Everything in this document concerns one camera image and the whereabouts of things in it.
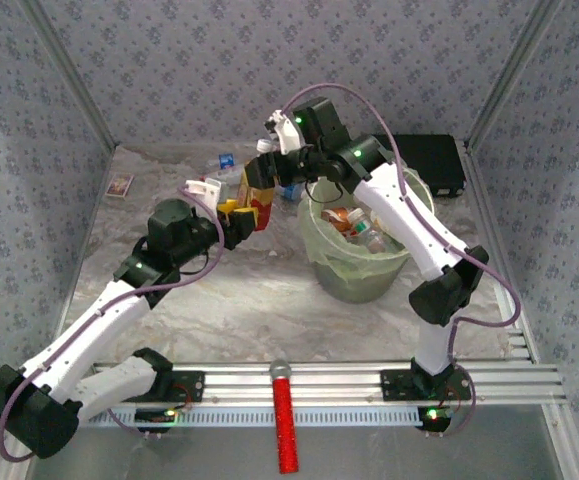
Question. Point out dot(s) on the red yellow carton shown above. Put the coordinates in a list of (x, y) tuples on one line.
[(263, 210)]

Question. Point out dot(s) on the clear bottle blue label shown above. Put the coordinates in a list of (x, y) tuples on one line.
[(226, 161)]

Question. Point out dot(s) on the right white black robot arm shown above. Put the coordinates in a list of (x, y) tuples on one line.
[(399, 220)]

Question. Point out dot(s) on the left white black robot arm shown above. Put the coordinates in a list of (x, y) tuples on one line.
[(94, 325)]

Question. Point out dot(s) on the green plastic bin liner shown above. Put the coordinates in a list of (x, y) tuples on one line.
[(319, 250)]

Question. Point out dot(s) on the translucent green bin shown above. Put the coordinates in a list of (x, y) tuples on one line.
[(359, 290)]

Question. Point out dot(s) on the small printed card box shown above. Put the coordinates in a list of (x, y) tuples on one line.
[(121, 185)]

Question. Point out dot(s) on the black flat box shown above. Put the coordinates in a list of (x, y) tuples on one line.
[(434, 160)]

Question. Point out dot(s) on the red glitter microphone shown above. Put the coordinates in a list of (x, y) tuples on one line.
[(284, 425)]

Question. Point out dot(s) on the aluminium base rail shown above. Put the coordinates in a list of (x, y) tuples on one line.
[(319, 385)]

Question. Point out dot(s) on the aluminium frame post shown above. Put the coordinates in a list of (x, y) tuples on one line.
[(69, 75), (516, 75)]

